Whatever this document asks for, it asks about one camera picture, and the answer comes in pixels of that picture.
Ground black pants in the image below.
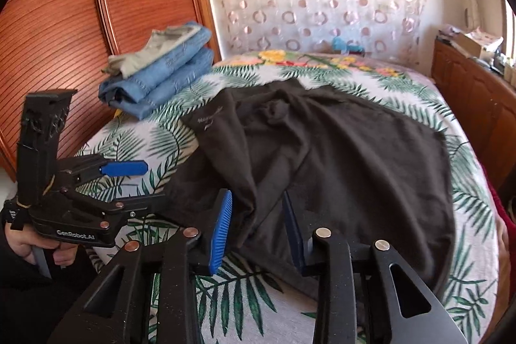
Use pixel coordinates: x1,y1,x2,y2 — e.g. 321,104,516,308
164,79,456,297

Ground person's left hand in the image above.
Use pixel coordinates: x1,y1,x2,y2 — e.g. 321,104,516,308
5,223,78,267

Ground palm leaf print bedsheet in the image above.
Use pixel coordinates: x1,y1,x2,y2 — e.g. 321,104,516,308
80,51,509,343

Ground folded blue jeans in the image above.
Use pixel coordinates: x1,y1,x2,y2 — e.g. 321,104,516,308
98,22,214,120

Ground folded grey-green garment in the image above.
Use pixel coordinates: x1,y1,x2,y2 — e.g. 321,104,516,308
102,23,201,79

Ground blue toy on bed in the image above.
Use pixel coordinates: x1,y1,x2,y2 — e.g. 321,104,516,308
331,37,366,57

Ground wooden sideboard cabinet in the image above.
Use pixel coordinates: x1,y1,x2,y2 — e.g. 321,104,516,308
431,40,515,196

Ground cardboard box on sideboard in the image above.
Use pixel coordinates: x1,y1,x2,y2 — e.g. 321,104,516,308
464,28,504,59

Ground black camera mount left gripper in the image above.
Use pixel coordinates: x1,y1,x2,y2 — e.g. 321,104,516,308
17,89,77,208

